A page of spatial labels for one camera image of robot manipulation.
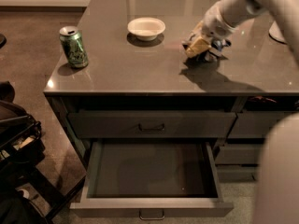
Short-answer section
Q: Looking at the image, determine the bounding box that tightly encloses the open grey middle drawer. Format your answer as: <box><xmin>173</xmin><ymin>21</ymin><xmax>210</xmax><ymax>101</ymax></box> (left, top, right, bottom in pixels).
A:
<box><xmin>70</xmin><ymin>139</ymin><xmax>234</xmax><ymax>221</ymax></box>

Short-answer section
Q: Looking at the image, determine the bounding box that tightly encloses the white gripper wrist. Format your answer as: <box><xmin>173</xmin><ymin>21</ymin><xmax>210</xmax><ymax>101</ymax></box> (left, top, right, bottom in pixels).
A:
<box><xmin>184</xmin><ymin>2</ymin><xmax>235</xmax><ymax>58</ymax></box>

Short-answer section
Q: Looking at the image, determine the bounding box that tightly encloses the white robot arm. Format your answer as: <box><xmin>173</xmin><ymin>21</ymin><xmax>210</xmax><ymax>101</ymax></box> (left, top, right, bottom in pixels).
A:
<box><xmin>183</xmin><ymin>0</ymin><xmax>299</xmax><ymax>62</ymax></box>

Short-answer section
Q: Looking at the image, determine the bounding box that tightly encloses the grey right middle drawer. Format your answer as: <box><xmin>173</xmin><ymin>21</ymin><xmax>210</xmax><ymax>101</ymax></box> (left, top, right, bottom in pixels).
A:
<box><xmin>215</xmin><ymin>144</ymin><xmax>263</xmax><ymax>165</ymax></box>

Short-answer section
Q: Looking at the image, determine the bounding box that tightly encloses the white plastic canister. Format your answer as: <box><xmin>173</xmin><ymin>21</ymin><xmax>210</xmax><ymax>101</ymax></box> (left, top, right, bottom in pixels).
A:
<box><xmin>269</xmin><ymin>21</ymin><xmax>286</xmax><ymax>44</ymax></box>

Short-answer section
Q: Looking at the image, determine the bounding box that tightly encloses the grey right bottom drawer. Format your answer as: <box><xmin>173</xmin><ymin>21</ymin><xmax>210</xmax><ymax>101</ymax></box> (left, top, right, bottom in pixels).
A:
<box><xmin>217</xmin><ymin>166</ymin><xmax>258</xmax><ymax>182</ymax></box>

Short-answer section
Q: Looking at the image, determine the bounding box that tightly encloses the closed grey top drawer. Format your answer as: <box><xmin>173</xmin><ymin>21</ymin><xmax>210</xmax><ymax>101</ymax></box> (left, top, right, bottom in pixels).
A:
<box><xmin>68</xmin><ymin>111</ymin><xmax>236</xmax><ymax>139</ymax></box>

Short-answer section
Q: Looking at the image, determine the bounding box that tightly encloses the green soda can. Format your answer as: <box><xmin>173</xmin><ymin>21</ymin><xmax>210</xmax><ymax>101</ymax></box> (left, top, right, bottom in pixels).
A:
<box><xmin>59</xmin><ymin>26</ymin><xmax>89</xmax><ymax>68</ymax></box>

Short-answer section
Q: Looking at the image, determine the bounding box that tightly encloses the white paper bowl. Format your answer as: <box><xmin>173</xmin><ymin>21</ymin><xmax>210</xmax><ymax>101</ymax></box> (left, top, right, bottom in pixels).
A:
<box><xmin>127</xmin><ymin>17</ymin><xmax>165</xmax><ymax>41</ymax></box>

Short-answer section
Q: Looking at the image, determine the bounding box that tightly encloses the grey counter cabinet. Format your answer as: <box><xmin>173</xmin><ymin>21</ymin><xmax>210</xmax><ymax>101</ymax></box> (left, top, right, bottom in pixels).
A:
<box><xmin>42</xmin><ymin>0</ymin><xmax>299</xmax><ymax>221</ymax></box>

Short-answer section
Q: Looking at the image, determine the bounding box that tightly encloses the grey right top drawer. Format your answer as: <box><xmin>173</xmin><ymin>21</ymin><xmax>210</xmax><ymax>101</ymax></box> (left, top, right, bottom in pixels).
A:
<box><xmin>229</xmin><ymin>111</ymin><xmax>291</xmax><ymax>138</ymax></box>

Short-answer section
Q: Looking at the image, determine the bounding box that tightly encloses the blue chip bag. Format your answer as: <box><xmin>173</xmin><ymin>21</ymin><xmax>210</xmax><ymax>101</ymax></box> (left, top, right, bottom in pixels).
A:
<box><xmin>182</xmin><ymin>35</ymin><xmax>232</xmax><ymax>63</ymax></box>

